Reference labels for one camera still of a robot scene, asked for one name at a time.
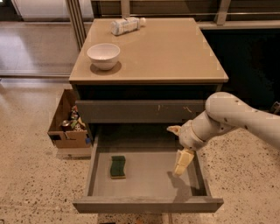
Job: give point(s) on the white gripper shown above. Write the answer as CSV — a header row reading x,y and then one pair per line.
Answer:
x,y
186,137

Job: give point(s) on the green yellow sponge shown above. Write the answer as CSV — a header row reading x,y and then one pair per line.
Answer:
x,y
117,167

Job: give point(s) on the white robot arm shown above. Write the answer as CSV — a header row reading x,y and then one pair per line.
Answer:
x,y
223,113

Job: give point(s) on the open grey middle drawer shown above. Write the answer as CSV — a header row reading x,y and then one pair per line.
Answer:
x,y
149,186

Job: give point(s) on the grey drawer cabinet beige top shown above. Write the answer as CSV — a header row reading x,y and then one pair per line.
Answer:
x,y
168,59

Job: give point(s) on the closed grey top drawer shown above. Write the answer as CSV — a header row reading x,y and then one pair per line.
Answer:
x,y
139,111

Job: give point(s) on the cardboard box with items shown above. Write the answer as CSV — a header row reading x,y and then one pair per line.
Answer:
x,y
77,136

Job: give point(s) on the white ceramic bowl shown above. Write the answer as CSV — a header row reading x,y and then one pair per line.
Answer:
x,y
104,56

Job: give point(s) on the metal can in box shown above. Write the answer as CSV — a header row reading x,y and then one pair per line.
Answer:
x,y
65,125

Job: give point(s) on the white plastic bottle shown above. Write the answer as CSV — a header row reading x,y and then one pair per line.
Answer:
x,y
127,25

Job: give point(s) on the metal window railing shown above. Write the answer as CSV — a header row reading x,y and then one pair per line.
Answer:
x,y
224,13

